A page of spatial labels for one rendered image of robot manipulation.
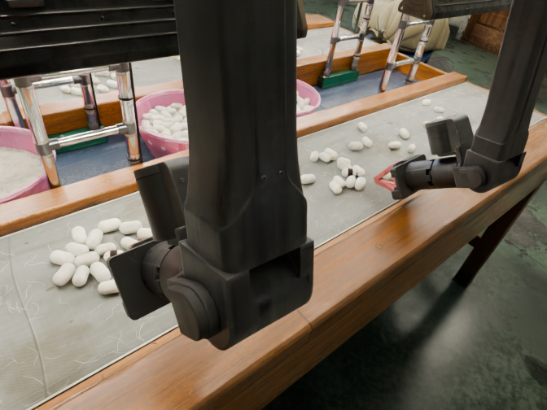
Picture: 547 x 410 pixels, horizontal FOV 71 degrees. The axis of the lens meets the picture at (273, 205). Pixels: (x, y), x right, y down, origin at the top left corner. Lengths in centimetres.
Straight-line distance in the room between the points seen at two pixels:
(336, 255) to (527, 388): 118
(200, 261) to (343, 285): 41
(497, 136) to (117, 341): 61
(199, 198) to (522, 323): 175
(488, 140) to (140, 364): 58
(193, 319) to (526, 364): 161
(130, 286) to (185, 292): 16
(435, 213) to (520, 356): 104
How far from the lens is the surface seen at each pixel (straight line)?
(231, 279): 21
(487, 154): 68
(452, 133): 72
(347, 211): 78
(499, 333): 180
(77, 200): 75
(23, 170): 91
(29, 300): 65
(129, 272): 39
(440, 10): 98
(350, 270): 64
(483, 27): 556
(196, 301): 23
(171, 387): 51
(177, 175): 28
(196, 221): 22
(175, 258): 32
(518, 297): 199
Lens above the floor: 123
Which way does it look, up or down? 40 degrees down
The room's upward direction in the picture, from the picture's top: 9 degrees clockwise
